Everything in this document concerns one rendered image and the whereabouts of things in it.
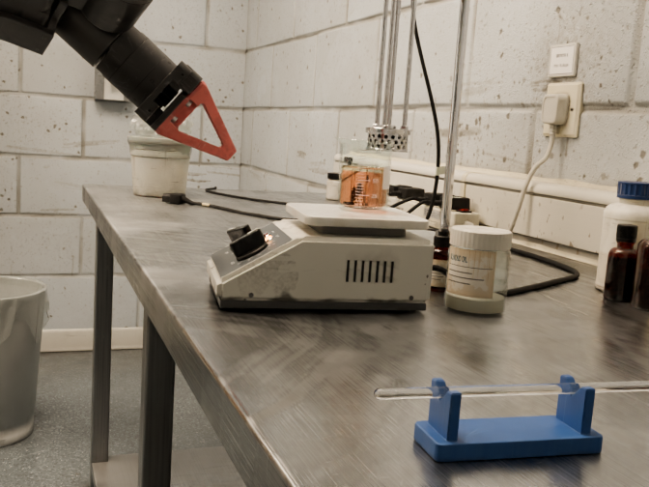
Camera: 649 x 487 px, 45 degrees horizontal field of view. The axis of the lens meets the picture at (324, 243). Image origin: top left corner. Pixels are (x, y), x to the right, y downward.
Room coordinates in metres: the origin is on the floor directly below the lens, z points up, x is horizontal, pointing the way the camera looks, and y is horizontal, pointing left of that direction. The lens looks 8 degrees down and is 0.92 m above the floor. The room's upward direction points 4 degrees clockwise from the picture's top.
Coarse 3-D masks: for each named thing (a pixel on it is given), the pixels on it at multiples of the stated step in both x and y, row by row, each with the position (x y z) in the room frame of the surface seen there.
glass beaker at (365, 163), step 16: (352, 144) 0.76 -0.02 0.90; (368, 144) 0.75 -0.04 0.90; (384, 144) 0.76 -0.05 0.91; (352, 160) 0.76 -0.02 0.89; (368, 160) 0.75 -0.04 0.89; (384, 160) 0.76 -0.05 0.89; (352, 176) 0.76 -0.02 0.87; (368, 176) 0.75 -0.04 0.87; (384, 176) 0.76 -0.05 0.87; (352, 192) 0.76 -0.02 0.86; (368, 192) 0.75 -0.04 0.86; (384, 192) 0.76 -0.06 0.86; (352, 208) 0.76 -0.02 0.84; (368, 208) 0.75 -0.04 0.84; (384, 208) 0.76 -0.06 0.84
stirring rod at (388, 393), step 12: (528, 384) 0.41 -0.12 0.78; (540, 384) 0.41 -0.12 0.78; (552, 384) 0.42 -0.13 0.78; (564, 384) 0.42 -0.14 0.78; (576, 384) 0.42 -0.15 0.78; (588, 384) 0.42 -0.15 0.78; (600, 384) 0.42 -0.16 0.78; (612, 384) 0.42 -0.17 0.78; (624, 384) 0.43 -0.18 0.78; (636, 384) 0.43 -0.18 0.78; (648, 384) 0.43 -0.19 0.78; (384, 396) 0.39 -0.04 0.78; (396, 396) 0.39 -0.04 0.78; (408, 396) 0.39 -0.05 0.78; (420, 396) 0.39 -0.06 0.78; (432, 396) 0.39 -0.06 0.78; (468, 396) 0.40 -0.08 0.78
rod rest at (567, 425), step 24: (432, 384) 0.41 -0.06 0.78; (432, 408) 0.41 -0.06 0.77; (456, 408) 0.39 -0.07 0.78; (576, 408) 0.41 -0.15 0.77; (432, 432) 0.40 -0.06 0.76; (456, 432) 0.39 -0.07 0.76; (480, 432) 0.40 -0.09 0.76; (504, 432) 0.40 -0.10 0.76; (528, 432) 0.41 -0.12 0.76; (552, 432) 0.41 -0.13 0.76; (576, 432) 0.41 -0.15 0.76; (432, 456) 0.38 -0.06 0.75; (456, 456) 0.38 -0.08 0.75; (480, 456) 0.39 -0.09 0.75; (504, 456) 0.39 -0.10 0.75; (528, 456) 0.39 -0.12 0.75
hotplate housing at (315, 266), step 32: (288, 224) 0.77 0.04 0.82; (288, 256) 0.68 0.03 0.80; (320, 256) 0.69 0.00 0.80; (352, 256) 0.70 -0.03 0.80; (384, 256) 0.70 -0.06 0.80; (416, 256) 0.71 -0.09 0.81; (224, 288) 0.67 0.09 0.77; (256, 288) 0.68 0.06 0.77; (288, 288) 0.68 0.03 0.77; (320, 288) 0.69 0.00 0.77; (352, 288) 0.70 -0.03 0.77; (384, 288) 0.70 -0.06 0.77; (416, 288) 0.71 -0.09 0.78
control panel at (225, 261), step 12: (264, 228) 0.79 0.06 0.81; (276, 228) 0.77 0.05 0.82; (276, 240) 0.72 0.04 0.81; (288, 240) 0.70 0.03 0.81; (216, 252) 0.79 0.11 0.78; (228, 252) 0.76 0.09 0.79; (264, 252) 0.69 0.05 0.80; (216, 264) 0.73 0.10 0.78; (228, 264) 0.71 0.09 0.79; (240, 264) 0.69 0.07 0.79
